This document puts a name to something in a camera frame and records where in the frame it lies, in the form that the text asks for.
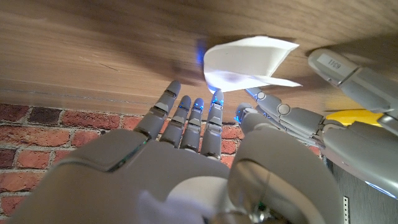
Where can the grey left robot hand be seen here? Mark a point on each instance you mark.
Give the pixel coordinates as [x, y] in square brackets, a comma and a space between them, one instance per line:
[357, 149]

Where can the white perforated metal strip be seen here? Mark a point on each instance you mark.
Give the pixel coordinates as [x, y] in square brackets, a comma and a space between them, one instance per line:
[346, 211]

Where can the red brick printed backdrop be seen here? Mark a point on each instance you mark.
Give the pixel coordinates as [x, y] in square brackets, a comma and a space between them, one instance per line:
[31, 137]

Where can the white paper shipping label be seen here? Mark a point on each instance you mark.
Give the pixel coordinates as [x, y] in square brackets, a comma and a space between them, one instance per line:
[245, 62]

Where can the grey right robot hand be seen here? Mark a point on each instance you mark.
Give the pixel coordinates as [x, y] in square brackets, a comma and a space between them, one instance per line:
[161, 174]

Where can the yellow toy banana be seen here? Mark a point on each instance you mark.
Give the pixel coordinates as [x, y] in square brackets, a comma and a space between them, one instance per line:
[351, 116]

